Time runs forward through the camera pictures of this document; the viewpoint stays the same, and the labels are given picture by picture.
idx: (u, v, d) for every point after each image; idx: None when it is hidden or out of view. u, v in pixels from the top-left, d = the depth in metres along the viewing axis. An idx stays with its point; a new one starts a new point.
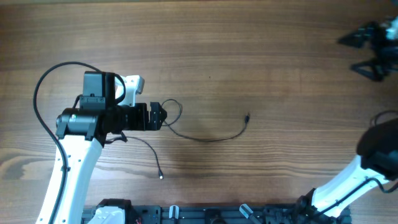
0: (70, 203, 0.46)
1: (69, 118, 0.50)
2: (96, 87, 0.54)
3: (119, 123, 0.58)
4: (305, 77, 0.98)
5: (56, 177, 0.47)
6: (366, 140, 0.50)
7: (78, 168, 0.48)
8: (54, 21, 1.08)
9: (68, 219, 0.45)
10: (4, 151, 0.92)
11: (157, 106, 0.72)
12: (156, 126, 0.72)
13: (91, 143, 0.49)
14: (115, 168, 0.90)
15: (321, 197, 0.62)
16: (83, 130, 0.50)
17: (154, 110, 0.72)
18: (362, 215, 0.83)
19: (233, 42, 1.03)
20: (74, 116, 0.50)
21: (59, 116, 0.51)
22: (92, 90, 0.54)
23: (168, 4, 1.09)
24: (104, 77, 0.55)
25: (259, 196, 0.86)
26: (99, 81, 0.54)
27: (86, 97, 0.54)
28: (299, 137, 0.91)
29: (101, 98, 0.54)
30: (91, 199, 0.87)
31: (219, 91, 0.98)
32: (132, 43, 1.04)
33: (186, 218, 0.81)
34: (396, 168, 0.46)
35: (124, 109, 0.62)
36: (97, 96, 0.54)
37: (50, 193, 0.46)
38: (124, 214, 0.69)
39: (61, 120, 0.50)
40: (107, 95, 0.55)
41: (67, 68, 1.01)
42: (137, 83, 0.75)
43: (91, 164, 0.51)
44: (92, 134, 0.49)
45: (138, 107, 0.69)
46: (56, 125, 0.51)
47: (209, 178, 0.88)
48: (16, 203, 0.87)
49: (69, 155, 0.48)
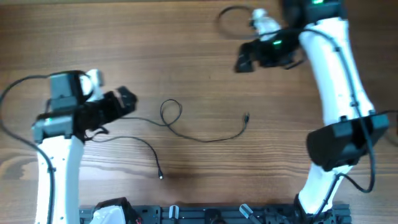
0: (64, 201, 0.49)
1: (45, 122, 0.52)
2: (63, 88, 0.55)
3: (94, 119, 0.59)
4: (305, 76, 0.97)
5: (45, 179, 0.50)
6: (314, 152, 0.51)
7: (63, 168, 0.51)
8: (55, 22, 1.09)
9: (65, 215, 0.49)
10: (4, 150, 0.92)
11: (110, 93, 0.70)
12: (122, 111, 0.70)
13: (71, 140, 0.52)
14: (115, 168, 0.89)
15: (310, 203, 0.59)
16: (61, 130, 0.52)
17: (112, 96, 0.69)
18: (363, 215, 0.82)
19: (233, 42, 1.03)
20: (48, 120, 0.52)
21: (33, 123, 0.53)
22: (60, 92, 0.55)
23: (168, 4, 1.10)
24: (70, 76, 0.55)
25: (258, 196, 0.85)
26: (64, 81, 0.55)
27: (55, 99, 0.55)
28: (300, 137, 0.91)
29: (71, 98, 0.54)
30: (91, 200, 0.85)
31: (219, 90, 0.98)
32: (132, 44, 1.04)
33: (186, 218, 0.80)
34: (353, 154, 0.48)
35: (96, 104, 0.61)
36: (66, 96, 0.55)
37: (42, 197, 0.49)
38: (122, 211, 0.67)
39: (36, 126, 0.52)
40: (76, 93, 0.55)
41: (67, 68, 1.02)
42: (97, 77, 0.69)
43: (76, 160, 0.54)
44: (71, 131, 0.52)
45: (106, 96, 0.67)
46: (33, 132, 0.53)
47: (209, 178, 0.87)
48: (15, 203, 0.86)
49: (52, 156, 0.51)
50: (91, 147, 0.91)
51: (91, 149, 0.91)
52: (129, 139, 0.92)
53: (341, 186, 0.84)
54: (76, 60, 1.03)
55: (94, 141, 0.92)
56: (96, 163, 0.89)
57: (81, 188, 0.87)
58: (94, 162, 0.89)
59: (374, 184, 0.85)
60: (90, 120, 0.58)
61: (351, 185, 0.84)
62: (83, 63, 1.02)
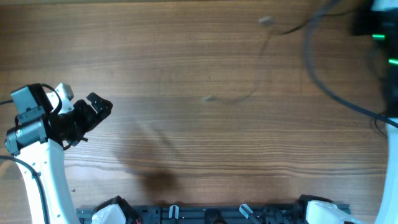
0: (57, 199, 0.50)
1: (17, 134, 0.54)
2: (28, 101, 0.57)
3: (68, 129, 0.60)
4: (305, 77, 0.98)
5: (32, 185, 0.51)
6: None
7: (46, 170, 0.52)
8: (55, 22, 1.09)
9: (62, 213, 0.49)
10: (4, 151, 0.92)
11: (93, 95, 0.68)
12: (104, 112, 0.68)
13: (48, 143, 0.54)
14: (115, 168, 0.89)
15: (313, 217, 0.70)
16: (34, 137, 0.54)
17: (94, 100, 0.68)
18: (360, 214, 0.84)
19: (233, 42, 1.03)
20: (19, 131, 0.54)
21: (6, 138, 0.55)
22: (27, 106, 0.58)
23: (168, 4, 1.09)
24: (32, 89, 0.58)
25: (259, 196, 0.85)
26: (27, 94, 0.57)
27: (23, 114, 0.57)
28: (300, 137, 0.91)
29: (38, 108, 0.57)
30: (91, 200, 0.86)
31: (219, 91, 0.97)
32: (132, 43, 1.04)
33: (186, 218, 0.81)
34: None
35: (69, 117, 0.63)
36: (33, 108, 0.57)
37: (34, 201, 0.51)
38: (119, 208, 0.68)
39: (10, 139, 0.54)
40: (42, 103, 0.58)
41: (67, 68, 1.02)
42: (64, 92, 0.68)
43: (60, 160, 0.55)
44: (45, 135, 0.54)
45: (78, 107, 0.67)
46: (8, 146, 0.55)
47: (209, 178, 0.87)
48: (15, 203, 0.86)
49: (34, 162, 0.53)
50: (91, 147, 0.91)
51: (91, 149, 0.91)
52: (129, 139, 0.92)
53: (340, 186, 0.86)
54: (76, 60, 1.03)
55: (94, 141, 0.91)
56: (96, 163, 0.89)
57: (81, 188, 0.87)
58: (94, 162, 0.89)
59: (374, 184, 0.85)
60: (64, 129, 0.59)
61: (349, 185, 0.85)
62: (83, 63, 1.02)
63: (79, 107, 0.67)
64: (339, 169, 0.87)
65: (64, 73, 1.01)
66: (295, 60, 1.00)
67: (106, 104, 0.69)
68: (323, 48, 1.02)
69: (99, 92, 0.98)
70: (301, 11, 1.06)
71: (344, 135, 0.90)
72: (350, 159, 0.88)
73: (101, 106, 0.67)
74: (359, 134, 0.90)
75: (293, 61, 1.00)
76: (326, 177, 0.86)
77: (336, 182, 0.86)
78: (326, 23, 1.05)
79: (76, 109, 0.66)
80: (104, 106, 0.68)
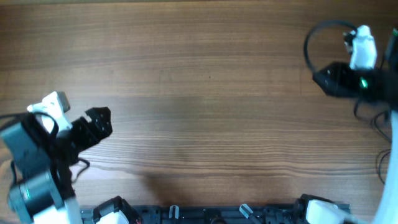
0: None
1: (21, 193, 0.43)
2: (25, 144, 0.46)
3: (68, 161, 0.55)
4: (305, 77, 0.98)
5: None
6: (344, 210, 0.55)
7: None
8: (54, 22, 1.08)
9: None
10: None
11: (93, 112, 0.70)
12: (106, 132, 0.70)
13: (66, 207, 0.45)
14: (116, 168, 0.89)
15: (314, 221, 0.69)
16: (43, 195, 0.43)
17: (96, 118, 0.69)
18: (362, 214, 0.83)
19: (233, 42, 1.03)
20: (25, 190, 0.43)
21: (9, 198, 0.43)
22: (22, 150, 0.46)
23: (168, 4, 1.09)
24: (27, 127, 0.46)
25: (259, 196, 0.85)
26: (22, 134, 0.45)
27: (20, 159, 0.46)
28: (300, 137, 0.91)
29: (38, 150, 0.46)
30: (91, 199, 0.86)
31: (219, 91, 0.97)
32: (132, 43, 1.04)
33: (186, 218, 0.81)
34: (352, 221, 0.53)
35: (66, 138, 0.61)
36: (32, 151, 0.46)
37: None
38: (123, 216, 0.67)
39: (12, 199, 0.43)
40: (40, 144, 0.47)
41: (67, 68, 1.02)
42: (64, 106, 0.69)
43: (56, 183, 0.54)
44: (62, 199, 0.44)
45: (78, 126, 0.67)
46: (14, 210, 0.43)
47: (209, 178, 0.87)
48: None
49: None
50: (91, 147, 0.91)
51: (92, 149, 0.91)
52: (129, 139, 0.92)
53: (340, 186, 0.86)
54: (76, 60, 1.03)
55: None
56: (96, 163, 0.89)
57: (81, 188, 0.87)
58: (94, 162, 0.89)
59: (374, 184, 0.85)
60: (64, 154, 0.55)
61: (351, 185, 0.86)
62: (83, 63, 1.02)
63: (80, 126, 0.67)
64: (340, 169, 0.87)
65: (64, 73, 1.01)
66: (295, 60, 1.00)
67: (106, 120, 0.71)
68: (323, 48, 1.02)
69: (98, 92, 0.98)
70: (300, 11, 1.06)
71: (344, 135, 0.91)
72: (350, 158, 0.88)
73: (102, 125, 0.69)
74: (359, 134, 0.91)
75: (293, 62, 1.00)
76: (326, 177, 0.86)
77: (336, 182, 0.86)
78: (327, 23, 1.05)
79: (77, 128, 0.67)
80: (105, 124, 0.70)
